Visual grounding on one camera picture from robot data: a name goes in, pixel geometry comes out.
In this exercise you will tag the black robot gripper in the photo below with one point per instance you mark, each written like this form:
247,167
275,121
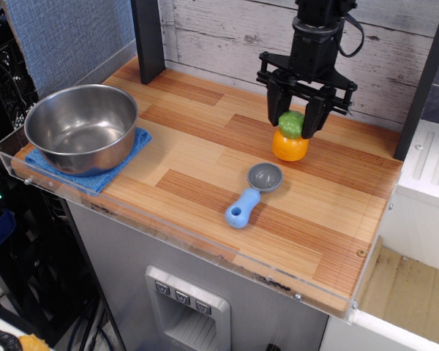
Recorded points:
309,73

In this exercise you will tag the orange toy pineapple green top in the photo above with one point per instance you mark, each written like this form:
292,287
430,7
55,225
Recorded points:
287,143

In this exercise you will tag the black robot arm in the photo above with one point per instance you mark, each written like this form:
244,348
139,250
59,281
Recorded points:
319,12

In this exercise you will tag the blue grey toy scoop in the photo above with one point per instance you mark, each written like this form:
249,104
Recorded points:
263,177

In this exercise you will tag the clear acrylic table guard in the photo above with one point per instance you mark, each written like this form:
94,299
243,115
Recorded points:
307,240

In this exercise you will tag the stainless steel bowl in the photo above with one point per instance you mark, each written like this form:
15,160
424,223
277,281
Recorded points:
83,130

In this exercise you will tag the blue folded cloth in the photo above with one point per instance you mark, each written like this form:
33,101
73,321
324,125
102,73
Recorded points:
93,183

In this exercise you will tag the white plastic side unit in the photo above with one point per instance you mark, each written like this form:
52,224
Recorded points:
398,300

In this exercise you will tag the blue fabric panel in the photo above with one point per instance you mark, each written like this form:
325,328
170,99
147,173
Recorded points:
68,43

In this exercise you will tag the silver toy fridge cabinet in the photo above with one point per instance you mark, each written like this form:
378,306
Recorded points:
120,256

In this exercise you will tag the grey water dispenser panel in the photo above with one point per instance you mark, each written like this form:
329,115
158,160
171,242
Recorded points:
188,316

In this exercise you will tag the black equipment rack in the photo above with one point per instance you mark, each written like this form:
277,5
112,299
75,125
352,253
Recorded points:
45,284

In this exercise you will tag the yellow toy at bottom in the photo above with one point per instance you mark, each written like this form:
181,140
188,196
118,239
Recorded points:
33,343

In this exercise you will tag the black vertical post right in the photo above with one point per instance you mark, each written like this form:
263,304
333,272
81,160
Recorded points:
419,100

